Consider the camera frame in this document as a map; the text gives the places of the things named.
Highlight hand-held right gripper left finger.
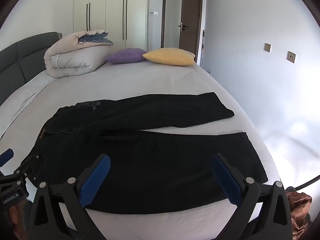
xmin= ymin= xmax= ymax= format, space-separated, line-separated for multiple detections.
xmin=27 ymin=153 xmax=112 ymax=240

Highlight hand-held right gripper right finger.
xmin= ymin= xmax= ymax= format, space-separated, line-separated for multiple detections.
xmin=211 ymin=152 xmax=293 ymax=240

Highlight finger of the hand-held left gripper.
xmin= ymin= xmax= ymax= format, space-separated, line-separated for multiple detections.
xmin=13 ymin=154 xmax=42 ymax=182
xmin=0 ymin=148 xmax=13 ymax=167

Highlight black pants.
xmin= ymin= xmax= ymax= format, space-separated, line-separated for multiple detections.
xmin=32 ymin=92 xmax=268 ymax=214

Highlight white flat pillow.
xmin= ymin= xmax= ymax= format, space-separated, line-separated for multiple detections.
xmin=0 ymin=76 xmax=57 ymax=140

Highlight brown bag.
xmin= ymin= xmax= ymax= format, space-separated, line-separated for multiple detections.
xmin=285 ymin=186 xmax=313 ymax=240

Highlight grey padded headboard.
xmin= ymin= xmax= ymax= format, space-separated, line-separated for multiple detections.
xmin=0 ymin=32 xmax=63 ymax=105

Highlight bed with white sheet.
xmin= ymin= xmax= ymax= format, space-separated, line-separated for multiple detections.
xmin=0 ymin=61 xmax=282 ymax=240

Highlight folded beige duvet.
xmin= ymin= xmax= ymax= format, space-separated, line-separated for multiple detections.
xmin=44 ymin=29 xmax=114 ymax=78

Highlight purple pillow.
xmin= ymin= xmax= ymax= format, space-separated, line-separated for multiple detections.
xmin=105 ymin=48 xmax=148 ymax=64

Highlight yellow pillow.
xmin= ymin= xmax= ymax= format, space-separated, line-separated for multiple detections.
xmin=142 ymin=47 xmax=196 ymax=66

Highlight blue grey cloth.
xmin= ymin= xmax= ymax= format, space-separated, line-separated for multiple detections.
xmin=78 ymin=31 xmax=114 ymax=46

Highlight cream wardrobe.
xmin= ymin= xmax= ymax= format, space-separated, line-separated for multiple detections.
xmin=73 ymin=0 xmax=149 ymax=52

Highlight brown door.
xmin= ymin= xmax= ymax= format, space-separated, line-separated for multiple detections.
xmin=178 ymin=0 xmax=203 ymax=63

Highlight black cable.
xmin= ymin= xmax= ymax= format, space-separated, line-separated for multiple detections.
xmin=294 ymin=174 xmax=320 ymax=190

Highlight brown door frame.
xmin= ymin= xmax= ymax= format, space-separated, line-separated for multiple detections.
xmin=161 ymin=0 xmax=183 ymax=48

